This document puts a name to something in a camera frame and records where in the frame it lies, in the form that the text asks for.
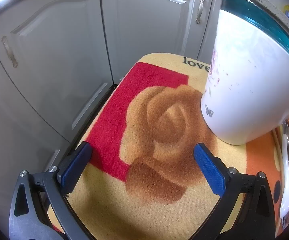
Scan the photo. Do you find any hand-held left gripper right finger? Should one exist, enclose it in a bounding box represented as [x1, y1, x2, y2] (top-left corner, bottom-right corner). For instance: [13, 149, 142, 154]
[194, 142, 276, 240]

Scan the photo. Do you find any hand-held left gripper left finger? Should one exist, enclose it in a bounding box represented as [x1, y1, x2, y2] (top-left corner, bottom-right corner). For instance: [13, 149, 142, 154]
[9, 141, 92, 240]

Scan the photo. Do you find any white cup with teal rim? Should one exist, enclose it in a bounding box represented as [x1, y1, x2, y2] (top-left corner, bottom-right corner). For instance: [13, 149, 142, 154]
[200, 0, 289, 146]

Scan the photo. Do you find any rose printed orange mat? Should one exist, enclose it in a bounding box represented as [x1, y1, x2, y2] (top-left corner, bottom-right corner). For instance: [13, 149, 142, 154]
[46, 52, 289, 240]

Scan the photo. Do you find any white cabinet door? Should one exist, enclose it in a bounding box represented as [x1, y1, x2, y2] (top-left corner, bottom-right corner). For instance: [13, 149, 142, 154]
[0, 0, 115, 143]
[0, 27, 71, 188]
[100, 0, 216, 85]
[198, 0, 222, 62]

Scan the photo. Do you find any metal cabinet handle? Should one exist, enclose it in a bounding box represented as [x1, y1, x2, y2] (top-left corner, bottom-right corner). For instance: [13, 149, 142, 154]
[195, 0, 205, 24]
[1, 35, 19, 68]

